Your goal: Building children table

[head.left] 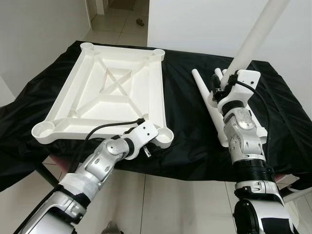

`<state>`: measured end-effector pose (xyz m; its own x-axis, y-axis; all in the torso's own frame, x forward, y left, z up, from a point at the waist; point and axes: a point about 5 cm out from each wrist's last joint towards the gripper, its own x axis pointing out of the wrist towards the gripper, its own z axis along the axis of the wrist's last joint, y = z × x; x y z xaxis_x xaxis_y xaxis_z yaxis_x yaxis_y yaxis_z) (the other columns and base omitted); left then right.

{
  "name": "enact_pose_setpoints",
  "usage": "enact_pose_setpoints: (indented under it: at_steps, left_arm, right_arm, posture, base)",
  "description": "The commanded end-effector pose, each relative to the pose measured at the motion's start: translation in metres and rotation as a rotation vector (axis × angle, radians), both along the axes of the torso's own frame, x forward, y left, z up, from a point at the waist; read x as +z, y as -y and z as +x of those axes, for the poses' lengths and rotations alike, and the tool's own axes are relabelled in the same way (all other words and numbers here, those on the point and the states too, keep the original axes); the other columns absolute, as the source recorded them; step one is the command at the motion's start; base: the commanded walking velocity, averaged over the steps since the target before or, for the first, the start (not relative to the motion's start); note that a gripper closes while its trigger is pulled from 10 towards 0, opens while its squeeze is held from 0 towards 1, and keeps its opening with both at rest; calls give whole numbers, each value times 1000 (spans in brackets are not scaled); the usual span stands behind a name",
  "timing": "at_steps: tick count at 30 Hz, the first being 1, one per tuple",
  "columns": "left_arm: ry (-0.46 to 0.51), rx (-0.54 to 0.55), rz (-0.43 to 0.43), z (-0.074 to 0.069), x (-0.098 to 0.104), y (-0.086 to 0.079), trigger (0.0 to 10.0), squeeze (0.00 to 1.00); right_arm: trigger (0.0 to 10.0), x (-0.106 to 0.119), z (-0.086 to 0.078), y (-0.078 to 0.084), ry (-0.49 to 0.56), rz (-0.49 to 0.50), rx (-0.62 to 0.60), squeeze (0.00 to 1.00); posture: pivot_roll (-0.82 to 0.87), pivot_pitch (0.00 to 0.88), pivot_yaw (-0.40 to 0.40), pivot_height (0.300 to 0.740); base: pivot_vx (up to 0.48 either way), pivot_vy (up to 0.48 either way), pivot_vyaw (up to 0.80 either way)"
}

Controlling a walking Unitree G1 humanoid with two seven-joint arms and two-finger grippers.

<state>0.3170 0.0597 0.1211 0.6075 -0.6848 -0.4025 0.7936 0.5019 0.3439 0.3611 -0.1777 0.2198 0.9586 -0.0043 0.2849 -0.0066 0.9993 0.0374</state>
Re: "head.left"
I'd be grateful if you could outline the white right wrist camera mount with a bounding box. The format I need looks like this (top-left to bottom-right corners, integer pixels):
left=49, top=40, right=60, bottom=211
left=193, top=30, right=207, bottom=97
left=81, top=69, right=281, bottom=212
left=216, top=70, right=261, bottom=114

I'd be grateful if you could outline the white door frame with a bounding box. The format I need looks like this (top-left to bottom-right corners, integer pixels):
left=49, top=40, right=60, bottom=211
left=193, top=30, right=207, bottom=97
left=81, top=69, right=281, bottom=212
left=85, top=0, right=105, bottom=21

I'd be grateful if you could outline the white plastic table top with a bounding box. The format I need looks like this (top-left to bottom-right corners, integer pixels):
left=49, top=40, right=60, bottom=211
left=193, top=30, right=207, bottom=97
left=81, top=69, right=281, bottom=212
left=32, top=42, right=175, bottom=149

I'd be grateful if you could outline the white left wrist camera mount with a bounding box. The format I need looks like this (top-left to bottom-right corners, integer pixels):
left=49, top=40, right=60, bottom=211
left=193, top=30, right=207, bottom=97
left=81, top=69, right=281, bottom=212
left=128, top=122, right=159, bottom=157

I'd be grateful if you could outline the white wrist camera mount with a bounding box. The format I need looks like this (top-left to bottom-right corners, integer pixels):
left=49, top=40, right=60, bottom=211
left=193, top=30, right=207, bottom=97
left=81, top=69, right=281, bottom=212
left=216, top=70, right=261, bottom=114
left=128, top=122, right=159, bottom=157

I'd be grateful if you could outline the black table cloth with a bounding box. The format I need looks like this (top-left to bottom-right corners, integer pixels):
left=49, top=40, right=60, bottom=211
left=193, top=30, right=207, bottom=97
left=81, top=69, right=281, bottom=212
left=0, top=40, right=312, bottom=193

